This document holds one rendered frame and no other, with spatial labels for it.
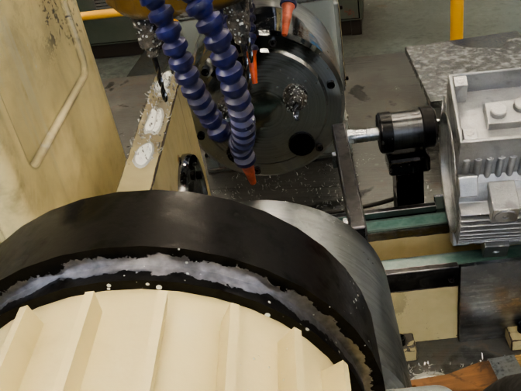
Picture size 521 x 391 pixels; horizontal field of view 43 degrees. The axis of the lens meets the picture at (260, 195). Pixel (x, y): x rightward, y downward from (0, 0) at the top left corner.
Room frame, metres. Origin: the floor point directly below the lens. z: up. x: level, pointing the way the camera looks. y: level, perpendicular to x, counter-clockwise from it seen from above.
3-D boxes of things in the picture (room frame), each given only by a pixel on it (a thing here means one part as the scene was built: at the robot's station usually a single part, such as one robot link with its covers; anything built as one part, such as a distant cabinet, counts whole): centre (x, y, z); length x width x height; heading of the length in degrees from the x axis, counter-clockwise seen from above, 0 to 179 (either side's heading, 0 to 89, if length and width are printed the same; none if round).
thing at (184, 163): (0.72, 0.08, 1.02); 0.15 x 0.02 x 0.15; 174
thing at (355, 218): (0.72, -0.12, 1.02); 0.26 x 0.04 x 0.03; 174
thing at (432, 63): (1.19, -0.47, 0.86); 0.27 x 0.24 x 0.12; 174
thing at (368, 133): (0.83, -0.17, 1.01); 0.08 x 0.02 x 0.02; 84
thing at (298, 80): (1.04, -0.04, 1.04); 0.41 x 0.25 x 0.25; 174
